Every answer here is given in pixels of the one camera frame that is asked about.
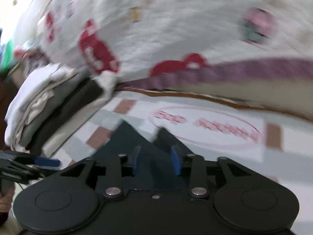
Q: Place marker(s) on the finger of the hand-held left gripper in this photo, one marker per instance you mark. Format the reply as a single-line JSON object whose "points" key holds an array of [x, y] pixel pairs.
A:
{"points": [[19, 173], [46, 162]]}

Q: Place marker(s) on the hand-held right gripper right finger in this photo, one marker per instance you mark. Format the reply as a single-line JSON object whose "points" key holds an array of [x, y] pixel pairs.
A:
{"points": [[176, 159]]}

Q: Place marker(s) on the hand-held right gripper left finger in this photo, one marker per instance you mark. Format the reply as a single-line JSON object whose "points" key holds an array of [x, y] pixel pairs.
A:
{"points": [[135, 159]]}

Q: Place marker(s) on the dark green jeans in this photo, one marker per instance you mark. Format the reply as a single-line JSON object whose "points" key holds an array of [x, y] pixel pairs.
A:
{"points": [[129, 137]]}

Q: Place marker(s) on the person's left hand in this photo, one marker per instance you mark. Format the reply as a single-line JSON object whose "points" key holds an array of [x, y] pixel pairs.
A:
{"points": [[6, 205]]}

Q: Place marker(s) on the striped mat with bear print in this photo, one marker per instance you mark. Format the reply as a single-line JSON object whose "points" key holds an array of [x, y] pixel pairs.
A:
{"points": [[220, 132]]}

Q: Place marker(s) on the black folded garment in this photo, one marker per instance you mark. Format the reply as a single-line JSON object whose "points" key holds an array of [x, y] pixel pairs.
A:
{"points": [[73, 107]]}

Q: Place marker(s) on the grey folded garment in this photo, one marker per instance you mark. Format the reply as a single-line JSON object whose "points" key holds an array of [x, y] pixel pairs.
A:
{"points": [[61, 95]]}

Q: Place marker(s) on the white folded garment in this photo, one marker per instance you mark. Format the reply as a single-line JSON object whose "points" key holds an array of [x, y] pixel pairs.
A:
{"points": [[36, 85]]}

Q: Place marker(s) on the brown wooden cabinet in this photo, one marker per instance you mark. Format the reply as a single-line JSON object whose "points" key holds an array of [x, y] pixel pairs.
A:
{"points": [[5, 95]]}

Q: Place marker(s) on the beige bed base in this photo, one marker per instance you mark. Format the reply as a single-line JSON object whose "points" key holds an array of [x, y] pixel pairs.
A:
{"points": [[244, 90]]}

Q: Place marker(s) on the green plastic bag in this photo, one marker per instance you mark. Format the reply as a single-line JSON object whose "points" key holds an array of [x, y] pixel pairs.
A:
{"points": [[8, 51]]}

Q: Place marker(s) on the white quilt with red bears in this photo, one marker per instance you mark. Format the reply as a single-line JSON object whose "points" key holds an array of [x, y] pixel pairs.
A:
{"points": [[171, 29]]}

